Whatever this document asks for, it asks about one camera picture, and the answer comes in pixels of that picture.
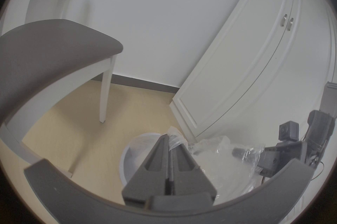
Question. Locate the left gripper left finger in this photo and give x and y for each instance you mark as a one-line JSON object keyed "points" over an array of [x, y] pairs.
{"points": [[142, 186]]}

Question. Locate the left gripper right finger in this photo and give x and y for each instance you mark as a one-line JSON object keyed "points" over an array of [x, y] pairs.
{"points": [[194, 183]]}

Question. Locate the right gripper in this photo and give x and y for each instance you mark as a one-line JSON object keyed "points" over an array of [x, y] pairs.
{"points": [[292, 151]]}

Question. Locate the clear plastic bag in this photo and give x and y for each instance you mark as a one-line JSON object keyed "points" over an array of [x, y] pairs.
{"points": [[218, 165]]}

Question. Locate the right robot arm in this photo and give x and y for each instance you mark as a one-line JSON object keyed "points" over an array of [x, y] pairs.
{"points": [[320, 125]]}

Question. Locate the white trash bin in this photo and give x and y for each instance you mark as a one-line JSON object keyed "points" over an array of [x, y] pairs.
{"points": [[137, 151]]}

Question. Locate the white wardrobe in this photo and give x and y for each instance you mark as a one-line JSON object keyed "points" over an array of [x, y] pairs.
{"points": [[250, 59]]}

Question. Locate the grey white chair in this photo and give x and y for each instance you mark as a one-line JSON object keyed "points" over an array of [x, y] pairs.
{"points": [[52, 46]]}

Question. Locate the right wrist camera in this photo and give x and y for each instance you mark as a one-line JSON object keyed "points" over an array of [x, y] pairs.
{"points": [[288, 130]]}

